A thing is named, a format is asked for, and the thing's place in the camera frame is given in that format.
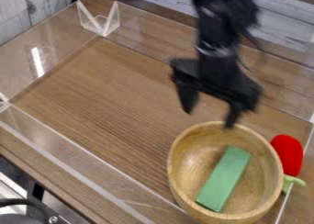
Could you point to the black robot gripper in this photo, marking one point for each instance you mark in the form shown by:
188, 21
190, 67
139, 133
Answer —
214, 74

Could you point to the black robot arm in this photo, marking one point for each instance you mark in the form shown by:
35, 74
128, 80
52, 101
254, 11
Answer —
223, 23

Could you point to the brown wooden bowl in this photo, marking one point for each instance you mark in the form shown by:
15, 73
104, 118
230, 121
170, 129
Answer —
195, 152

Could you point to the green rectangular block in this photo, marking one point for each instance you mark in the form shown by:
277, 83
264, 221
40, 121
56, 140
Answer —
223, 179

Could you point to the red plush strawberry toy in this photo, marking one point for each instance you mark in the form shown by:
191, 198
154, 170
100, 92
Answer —
291, 155

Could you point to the clear acrylic corner bracket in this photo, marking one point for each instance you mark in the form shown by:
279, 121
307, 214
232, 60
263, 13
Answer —
99, 24

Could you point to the black metal table bracket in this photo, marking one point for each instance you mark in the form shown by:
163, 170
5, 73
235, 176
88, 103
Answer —
40, 211

